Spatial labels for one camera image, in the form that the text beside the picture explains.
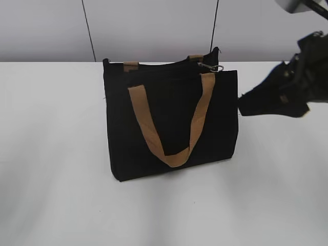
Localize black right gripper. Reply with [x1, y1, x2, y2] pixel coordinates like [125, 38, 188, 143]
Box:
[238, 31, 327, 118]

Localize metal ring zipper pull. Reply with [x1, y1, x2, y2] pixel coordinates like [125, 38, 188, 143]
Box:
[198, 63, 224, 73]

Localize black tote bag tan handles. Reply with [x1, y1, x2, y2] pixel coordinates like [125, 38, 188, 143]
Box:
[102, 48, 238, 181]

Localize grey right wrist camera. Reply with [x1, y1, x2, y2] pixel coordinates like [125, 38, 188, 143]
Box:
[275, 0, 327, 19]

